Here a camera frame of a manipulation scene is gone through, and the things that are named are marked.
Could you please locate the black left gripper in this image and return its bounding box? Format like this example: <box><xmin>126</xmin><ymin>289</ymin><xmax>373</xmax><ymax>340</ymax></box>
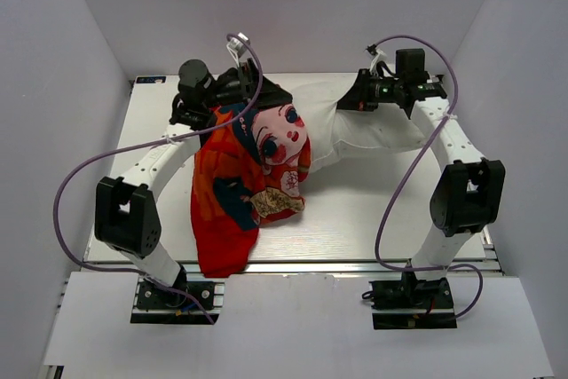
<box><xmin>201</xmin><ymin>58</ymin><xmax>291</xmax><ymax>113</ymax></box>

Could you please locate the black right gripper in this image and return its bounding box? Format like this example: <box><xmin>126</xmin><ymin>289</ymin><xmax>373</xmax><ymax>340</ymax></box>
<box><xmin>335</xmin><ymin>68</ymin><xmax>404</xmax><ymax>111</ymax></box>

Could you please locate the white pillow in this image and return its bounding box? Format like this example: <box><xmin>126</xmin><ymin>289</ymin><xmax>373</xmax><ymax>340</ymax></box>
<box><xmin>292</xmin><ymin>82</ymin><xmax>427</xmax><ymax>173</ymax></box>

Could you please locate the red patterned pillowcase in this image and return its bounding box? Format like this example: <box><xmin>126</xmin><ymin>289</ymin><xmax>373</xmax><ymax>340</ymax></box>
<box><xmin>190</xmin><ymin>101</ymin><xmax>312</xmax><ymax>277</ymax></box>

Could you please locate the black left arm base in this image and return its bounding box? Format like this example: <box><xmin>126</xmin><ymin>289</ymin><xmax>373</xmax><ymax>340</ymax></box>
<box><xmin>130</xmin><ymin>277</ymin><xmax>225</xmax><ymax>326</ymax></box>

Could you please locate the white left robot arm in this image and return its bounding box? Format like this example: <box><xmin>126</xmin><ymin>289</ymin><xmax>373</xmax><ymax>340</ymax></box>
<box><xmin>94</xmin><ymin>59</ymin><xmax>293</xmax><ymax>307</ymax></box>

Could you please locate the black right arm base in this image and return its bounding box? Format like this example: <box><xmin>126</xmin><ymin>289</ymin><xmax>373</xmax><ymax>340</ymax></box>
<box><xmin>361</xmin><ymin>272</ymin><xmax>457</xmax><ymax>330</ymax></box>

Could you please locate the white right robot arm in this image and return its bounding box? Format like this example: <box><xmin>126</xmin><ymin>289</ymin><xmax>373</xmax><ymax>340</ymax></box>
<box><xmin>337</xmin><ymin>49</ymin><xmax>505</xmax><ymax>307</ymax></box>

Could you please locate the blue left corner sticker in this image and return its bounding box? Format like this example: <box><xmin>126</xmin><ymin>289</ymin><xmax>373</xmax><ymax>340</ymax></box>
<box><xmin>135</xmin><ymin>75</ymin><xmax>167</xmax><ymax>84</ymax></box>

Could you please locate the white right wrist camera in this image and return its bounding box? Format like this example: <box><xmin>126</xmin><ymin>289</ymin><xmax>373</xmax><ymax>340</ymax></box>
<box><xmin>366</xmin><ymin>43</ymin><xmax>386</xmax><ymax>78</ymax></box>

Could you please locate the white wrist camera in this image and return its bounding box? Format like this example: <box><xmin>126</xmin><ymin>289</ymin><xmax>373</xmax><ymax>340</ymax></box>
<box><xmin>226</xmin><ymin>33</ymin><xmax>249</xmax><ymax>66</ymax></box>
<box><xmin>366</xmin><ymin>43</ymin><xmax>386</xmax><ymax>78</ymax></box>

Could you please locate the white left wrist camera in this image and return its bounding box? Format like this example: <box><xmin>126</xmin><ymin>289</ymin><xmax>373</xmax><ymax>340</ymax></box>
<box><xmin>226</xmin><ymin>33</ymin><xmax>249</xmax><ymax>66</ymax></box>

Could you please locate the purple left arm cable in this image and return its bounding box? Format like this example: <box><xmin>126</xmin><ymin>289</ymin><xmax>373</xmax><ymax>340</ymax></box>
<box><xmin>52</xmin><ymin>32</ymin><xmax>265</xmax><ymax>325</ymax></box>

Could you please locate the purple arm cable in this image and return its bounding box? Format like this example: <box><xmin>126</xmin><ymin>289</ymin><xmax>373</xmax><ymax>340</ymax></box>
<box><xmin>375</xmin><ymin>34</ymin><xmax>485</xmax><ymax>320</ymax></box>
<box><xmin>52</xmin><ymin>32</ymin><xmax>265</xmax><ymax>325</ymax></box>

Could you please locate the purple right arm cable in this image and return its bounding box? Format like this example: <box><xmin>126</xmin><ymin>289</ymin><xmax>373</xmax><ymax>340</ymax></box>
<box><xmin>375</xmin><ymin>34</ymin><xmax>485</xmax><ymax>320</ymax></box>

